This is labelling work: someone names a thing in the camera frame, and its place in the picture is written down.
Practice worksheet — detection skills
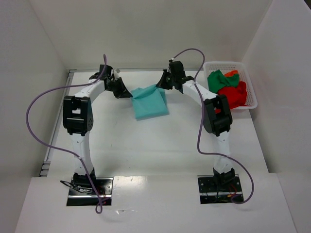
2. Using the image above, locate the teal t shirt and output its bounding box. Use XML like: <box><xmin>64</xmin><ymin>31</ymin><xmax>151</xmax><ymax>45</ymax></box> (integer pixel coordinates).
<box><xmin>131</xmin><ymin>84</ymin><xmax>169</xmax><ymax>120</ymax></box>

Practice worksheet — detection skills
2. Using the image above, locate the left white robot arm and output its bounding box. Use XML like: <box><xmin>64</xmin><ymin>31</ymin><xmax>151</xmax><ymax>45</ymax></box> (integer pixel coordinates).
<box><xmin>63</xmin><ymin>65</ymin><xmax>132</xmax><ymax>194</ymax></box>

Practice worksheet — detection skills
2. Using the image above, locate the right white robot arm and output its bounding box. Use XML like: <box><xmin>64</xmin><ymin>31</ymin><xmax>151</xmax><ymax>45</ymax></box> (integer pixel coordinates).
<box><xmin>156</xmin><ymin>59</ymin><xmax>235</xmax><ymax>191</ymax></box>

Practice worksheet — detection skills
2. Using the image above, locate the white plastic basket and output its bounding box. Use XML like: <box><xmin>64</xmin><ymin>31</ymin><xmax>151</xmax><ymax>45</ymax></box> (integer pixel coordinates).
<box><xmin>203</xmin><ymin>61</ymin><xmax>258</xmax><ymax>110</ymax></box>

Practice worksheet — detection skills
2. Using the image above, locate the green t shirt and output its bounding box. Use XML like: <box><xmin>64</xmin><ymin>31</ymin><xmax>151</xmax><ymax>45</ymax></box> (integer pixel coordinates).
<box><xmin>207</xmin><ymin>70</ymin><xmax>240</xmax><ymax>93</ymax></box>

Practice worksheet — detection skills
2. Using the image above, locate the orange t shirt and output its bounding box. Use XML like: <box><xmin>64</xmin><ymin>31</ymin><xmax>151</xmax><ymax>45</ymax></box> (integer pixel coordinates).
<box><xmin>225</xmin><ymin>70</ymin><xmax>238</xmax><ymax>77</ymax></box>

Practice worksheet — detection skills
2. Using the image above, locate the red t shirt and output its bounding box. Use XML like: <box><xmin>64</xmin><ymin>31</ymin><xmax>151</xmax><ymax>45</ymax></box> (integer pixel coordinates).
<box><xmin>217</xmin><ymin>81</ymin><xmax>247</xmax><ymax>109</ymax></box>

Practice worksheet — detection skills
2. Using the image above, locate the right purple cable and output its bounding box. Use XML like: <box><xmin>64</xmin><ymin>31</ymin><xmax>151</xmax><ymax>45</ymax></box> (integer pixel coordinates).
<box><xmin>170</xmin><ymin>49</ymin><xmax>256</xmax><ymax>204</ymax></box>

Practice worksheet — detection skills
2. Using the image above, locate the purple cable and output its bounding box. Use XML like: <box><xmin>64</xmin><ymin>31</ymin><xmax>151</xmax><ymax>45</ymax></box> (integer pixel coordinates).
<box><xmin>170</xmin><ymin>49</ymin><xmax>256</xmax><ymax>204</ymax></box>
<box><xmin>26</xmin><ymin>53</ymin><xmax>110</xmax><ymax>214</ymax></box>

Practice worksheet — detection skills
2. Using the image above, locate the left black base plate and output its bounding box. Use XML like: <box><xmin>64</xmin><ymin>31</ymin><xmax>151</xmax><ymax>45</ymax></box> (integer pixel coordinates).
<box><xmin>63</xmin><ymin>178</ymin><xmax>113</xmax><ymax>206</ymax></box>

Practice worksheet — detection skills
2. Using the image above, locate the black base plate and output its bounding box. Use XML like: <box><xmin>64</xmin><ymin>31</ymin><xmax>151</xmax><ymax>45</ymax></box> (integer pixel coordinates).
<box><xmin>63</xmin><ymin>178</ymin><xmax>113</xmax><ymax>206</ymax></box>
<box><xmin>197</xmin><ymin>175</ymin><xmax>244</xmax><ymax>204</ymax></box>

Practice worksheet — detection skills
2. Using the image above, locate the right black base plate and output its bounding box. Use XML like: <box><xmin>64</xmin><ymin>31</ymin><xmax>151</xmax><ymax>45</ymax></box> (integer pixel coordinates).
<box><xmin>197</xmin><ymin>175</ymin><xmax>244</xmax><ymax>204</ymax></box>

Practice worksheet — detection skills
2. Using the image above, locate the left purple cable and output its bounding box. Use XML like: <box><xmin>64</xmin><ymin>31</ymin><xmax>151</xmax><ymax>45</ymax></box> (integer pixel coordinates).
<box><xmin>26</xmin><ymin>53</ymin><xmax>110</xmax><ymax>214</ymax></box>

